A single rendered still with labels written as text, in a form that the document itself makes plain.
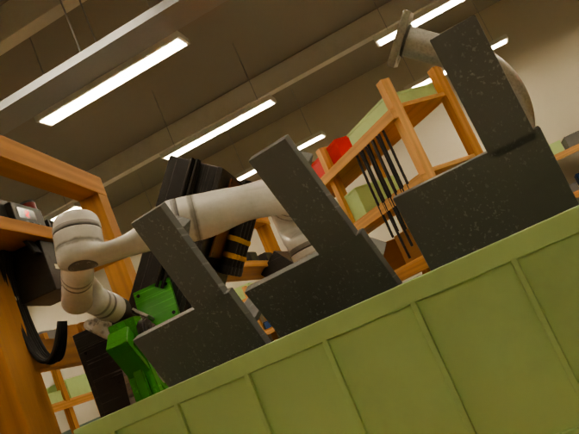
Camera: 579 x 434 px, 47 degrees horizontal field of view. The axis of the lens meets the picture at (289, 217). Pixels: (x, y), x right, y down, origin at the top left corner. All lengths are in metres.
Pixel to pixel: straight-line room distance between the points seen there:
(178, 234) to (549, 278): 0.37
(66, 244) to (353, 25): 8.21
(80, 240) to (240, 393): 0.73
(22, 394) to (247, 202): 0.83
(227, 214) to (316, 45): 8.13
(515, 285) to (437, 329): 0.07
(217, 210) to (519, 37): 10.07
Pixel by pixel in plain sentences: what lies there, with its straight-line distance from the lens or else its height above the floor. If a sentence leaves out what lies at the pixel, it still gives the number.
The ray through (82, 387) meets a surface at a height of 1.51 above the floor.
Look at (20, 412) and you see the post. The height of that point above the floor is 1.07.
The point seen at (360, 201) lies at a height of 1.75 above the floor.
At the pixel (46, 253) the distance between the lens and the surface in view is 1.99.
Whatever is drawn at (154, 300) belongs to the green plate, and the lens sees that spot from 1.94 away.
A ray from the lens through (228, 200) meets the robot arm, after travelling 1.30.
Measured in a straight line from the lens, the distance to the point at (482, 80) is 0.65.
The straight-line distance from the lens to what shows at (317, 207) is 0.64.
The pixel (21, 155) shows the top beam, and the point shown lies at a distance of 2.41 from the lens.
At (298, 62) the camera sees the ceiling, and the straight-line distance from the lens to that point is 9.37.
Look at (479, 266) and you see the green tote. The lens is 0.54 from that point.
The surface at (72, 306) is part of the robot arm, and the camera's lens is 1.61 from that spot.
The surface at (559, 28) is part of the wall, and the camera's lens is 11.24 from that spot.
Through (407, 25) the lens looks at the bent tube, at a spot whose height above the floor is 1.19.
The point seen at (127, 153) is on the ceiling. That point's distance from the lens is 10.21.
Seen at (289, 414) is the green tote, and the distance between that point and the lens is 0.62.
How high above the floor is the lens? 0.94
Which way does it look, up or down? 11 degrees up
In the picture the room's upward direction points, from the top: 23 degrees counter-clockwise
